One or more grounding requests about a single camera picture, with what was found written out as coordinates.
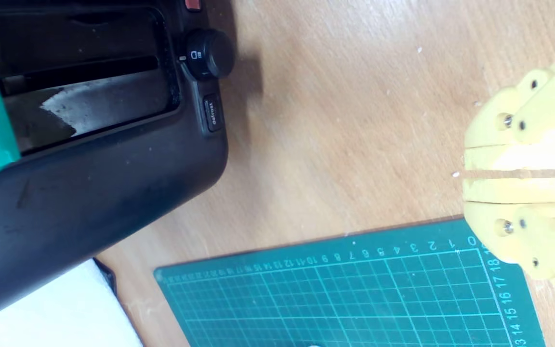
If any black two-slot toaster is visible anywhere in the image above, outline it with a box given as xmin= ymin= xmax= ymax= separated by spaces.
xmin=0 ymin=0 xmax=236 ymax=328

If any green cutting mat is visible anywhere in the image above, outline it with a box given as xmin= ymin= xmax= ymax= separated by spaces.
xmin=154 ymin=217 xmax=546 ymax=347

